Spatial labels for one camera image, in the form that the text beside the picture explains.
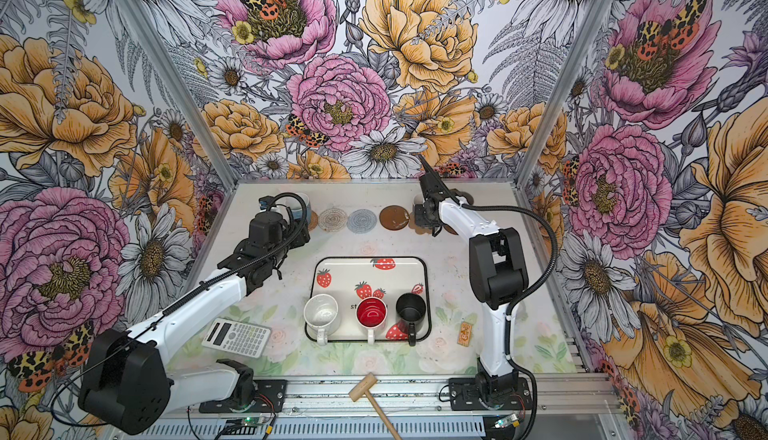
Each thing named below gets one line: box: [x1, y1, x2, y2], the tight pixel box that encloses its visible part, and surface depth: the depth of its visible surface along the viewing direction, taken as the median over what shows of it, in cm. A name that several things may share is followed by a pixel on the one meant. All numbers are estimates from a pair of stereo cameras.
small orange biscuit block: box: [457, 321, 473, 347], surface depth 85 cm
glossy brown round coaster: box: [379, 205, 410, 231], surface depth 111 cm
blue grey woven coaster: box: [346, 209, 378, 235], surface depth 111 cm
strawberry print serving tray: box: [305, 256, 432, 341], surface depth 96 cm
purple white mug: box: [414, 194, 425, 227], surface depth 92 cm
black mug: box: [396, 292, 427, 347], surface depth 83 cm
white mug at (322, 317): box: [303, 293, 341, 346], surface depth 83 cm
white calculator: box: [201, 318, 272, 359], surface depth 83 cm
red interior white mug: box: [355, 296, 388, 345], surface depth 83 cm
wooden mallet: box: [348, 372, 402, 440], surface depth 76 cm
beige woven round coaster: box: [318, 207, 348, 233], surface depth 111 cm
